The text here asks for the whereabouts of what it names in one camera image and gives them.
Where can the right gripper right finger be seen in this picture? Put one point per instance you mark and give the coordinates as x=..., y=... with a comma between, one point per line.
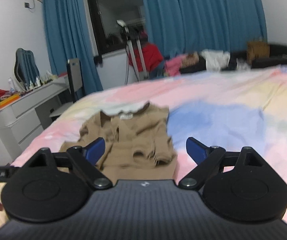
x=208, y=161

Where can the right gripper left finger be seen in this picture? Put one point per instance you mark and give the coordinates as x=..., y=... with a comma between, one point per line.
x=84, y=160

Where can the tan printed t-shirt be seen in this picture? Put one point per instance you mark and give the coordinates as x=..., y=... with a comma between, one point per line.
x=137, y=146

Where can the tan black clothes pile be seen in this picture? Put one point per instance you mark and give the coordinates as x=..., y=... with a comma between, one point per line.
x=192, y=63

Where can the pink clothes pile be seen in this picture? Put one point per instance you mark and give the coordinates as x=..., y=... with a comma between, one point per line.
x=172, y=67

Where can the white dresser desk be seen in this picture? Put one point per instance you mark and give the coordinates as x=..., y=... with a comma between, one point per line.
x=20, y=123

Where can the pastel tie-dye bed sheet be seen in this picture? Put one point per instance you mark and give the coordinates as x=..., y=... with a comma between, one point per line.
x=227, y=109

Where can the clutter on desk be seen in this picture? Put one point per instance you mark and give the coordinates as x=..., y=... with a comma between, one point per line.
x=14, y=94

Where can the white garment on pile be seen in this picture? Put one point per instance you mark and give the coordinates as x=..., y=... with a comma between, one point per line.
x=216, y=60

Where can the blue grey office chair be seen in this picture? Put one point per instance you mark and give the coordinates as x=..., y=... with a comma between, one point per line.
x=25, y=69

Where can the red garment on stand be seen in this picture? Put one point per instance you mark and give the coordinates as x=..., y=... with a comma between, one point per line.
x=151, y=55

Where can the black sofa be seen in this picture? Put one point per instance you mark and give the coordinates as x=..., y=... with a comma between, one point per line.
x=277, y=56

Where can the blue curtain left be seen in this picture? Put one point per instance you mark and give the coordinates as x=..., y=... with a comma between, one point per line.
x=67, y=37

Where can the blue curtain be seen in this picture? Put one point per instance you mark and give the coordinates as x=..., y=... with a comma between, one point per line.
x=67, y=37
x=183, y=26

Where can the metal tripod stand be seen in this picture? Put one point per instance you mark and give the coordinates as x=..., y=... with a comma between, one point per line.
x=133, y=52

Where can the blue curtain right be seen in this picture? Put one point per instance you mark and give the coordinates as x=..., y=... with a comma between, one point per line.
x=183, y=26

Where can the dark window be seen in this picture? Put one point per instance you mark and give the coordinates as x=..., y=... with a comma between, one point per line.
x=108, y=33

